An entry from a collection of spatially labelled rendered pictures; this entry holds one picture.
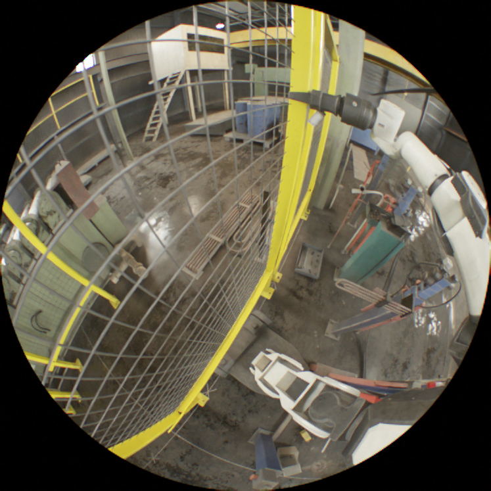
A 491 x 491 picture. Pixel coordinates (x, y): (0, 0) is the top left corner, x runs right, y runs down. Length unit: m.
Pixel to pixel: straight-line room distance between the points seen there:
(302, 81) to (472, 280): 0.53
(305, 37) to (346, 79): 1.42
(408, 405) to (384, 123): 0.60
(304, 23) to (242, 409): 1.97
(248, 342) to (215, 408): 0.70
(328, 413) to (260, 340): 0.89
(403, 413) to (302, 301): 1.35
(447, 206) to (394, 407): 0.39
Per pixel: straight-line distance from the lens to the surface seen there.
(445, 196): 0.36
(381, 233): 1.29
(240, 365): 1.28
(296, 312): 1.53
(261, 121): 4.03
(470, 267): 0.36
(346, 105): 0.45
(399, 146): 0.43
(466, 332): 0.47
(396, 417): 0.43
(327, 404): 0.54
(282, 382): 0.74
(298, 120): 0.49
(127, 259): 1.84
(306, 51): 0.49
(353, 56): 1.96
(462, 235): 0.35
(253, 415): 1.58
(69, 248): 2.01
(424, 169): 0.38
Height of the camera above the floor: 1.44
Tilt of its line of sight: 55 degrees down
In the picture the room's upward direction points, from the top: 2 degrees counter-clockwise
